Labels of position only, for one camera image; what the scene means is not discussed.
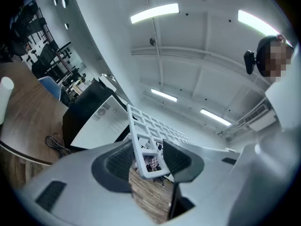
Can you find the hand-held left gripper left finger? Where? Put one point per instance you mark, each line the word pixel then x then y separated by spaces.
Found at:
pixel 77 185

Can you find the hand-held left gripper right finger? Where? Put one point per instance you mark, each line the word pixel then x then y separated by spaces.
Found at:
pixel 207 187

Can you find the black and white appliance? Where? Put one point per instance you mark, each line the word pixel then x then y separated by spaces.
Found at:
pixel 103 126

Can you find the white plastic grid tray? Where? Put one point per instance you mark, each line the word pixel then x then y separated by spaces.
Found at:
pixel 136 140

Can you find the pink checkered cloth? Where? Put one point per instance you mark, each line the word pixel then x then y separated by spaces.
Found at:
pixel 152 163

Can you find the long ceiling light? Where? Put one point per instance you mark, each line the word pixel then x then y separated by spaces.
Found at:
pixel 215 116
pixel 256 22
pixel 154 12
pixel 163 95

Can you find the white air conditioner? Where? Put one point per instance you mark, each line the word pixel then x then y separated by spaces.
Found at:
pixel 262 119

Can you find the blue chair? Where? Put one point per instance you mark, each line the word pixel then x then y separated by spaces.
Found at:
pixel 50 86

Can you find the white cylinder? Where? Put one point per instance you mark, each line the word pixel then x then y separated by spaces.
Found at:
pixel 5 98

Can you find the black office chair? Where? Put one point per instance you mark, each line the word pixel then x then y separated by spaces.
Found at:
pixel 18 47
pixel 47 55

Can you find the person's face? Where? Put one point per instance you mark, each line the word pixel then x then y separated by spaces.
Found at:
pixel 277 60

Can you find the round ceiling sensor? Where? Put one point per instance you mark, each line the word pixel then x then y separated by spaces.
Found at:
pixel 152 41

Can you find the hair clip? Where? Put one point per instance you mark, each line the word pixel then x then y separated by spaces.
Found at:
pixel 281 37

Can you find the black head camera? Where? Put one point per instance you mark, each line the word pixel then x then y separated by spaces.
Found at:
pixel 249 61

